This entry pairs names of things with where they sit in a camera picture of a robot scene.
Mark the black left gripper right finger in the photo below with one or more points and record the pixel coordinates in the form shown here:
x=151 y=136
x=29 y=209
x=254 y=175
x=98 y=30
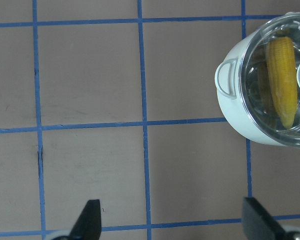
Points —
x=258 y=224

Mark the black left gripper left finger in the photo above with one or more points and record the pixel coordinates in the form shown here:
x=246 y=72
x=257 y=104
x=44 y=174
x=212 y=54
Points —
x=89 y=223

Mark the yellow corn cob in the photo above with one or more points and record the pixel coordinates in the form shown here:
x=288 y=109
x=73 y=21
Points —
x=282 y=75

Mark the glass pot lid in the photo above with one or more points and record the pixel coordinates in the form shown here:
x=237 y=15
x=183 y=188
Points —
x=255 y=84

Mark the pale green cooking pot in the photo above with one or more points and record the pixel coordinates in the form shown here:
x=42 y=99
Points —
x=227 y=81

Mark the brown paper table cover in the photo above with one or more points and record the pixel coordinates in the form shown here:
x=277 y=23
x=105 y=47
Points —
x=115 y=100

